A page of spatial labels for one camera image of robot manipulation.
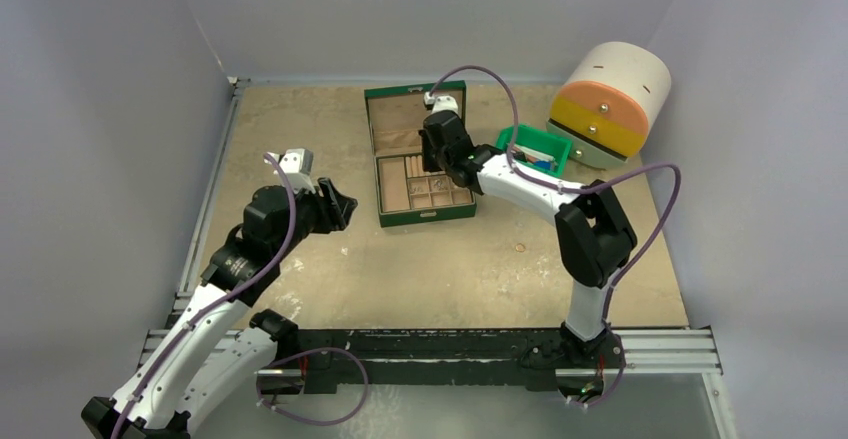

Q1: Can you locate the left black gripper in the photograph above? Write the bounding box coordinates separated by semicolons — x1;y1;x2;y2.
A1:
272;177;355;260

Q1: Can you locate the green jewelry box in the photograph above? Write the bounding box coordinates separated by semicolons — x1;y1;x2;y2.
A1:
364;83;477;228

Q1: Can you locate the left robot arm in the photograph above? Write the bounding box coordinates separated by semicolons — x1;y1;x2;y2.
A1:
81;178;358;438

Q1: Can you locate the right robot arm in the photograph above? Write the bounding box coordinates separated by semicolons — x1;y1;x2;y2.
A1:
419;110;637;366

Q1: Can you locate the green plastic bin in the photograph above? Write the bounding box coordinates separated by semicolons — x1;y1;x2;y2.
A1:
511;124;573;178

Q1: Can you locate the round drawer cabinet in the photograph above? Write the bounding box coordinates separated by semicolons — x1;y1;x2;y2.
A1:
546;41;672;170

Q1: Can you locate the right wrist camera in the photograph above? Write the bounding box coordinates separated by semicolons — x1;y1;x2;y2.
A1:
423;92;460;115

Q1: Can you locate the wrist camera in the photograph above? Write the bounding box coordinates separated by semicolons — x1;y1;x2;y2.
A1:
423;92;460;115
273;148;315;193

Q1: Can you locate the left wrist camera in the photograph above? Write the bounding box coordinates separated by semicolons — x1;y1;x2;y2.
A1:
273;148;315;193

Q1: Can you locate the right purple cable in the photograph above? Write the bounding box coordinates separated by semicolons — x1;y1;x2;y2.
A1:
427;64;682;411

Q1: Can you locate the purple cable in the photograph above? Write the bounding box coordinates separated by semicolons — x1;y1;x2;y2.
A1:
109;152;370;439
427;64;682;411

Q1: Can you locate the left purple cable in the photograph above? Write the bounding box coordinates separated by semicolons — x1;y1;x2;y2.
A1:
109;152;370;439

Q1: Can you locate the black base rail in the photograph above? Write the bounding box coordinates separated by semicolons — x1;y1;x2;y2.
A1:
260;327;626;401

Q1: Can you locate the aluminium frame rail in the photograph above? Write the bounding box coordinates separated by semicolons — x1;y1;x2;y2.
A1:
138;76;252;367

